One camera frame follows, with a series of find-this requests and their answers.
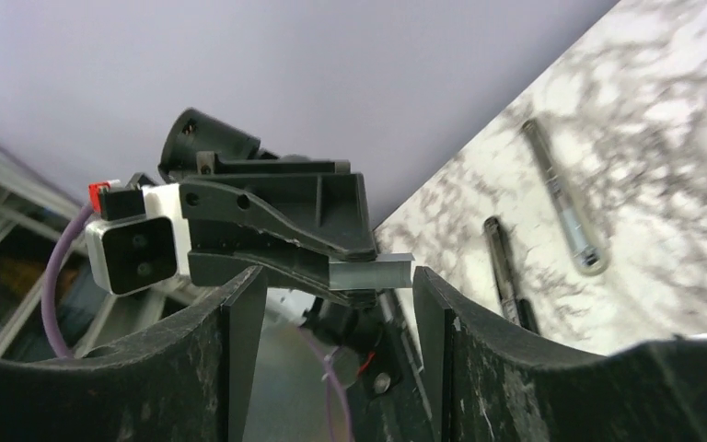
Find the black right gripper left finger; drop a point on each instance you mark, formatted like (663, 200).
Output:
(188, 377)

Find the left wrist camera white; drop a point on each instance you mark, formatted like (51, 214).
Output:
(140, 237)

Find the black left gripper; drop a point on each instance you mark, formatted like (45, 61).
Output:
(291, 218)

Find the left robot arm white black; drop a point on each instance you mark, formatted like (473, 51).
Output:
(197, 142)

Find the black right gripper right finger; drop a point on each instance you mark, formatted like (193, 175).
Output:
(487, 379)

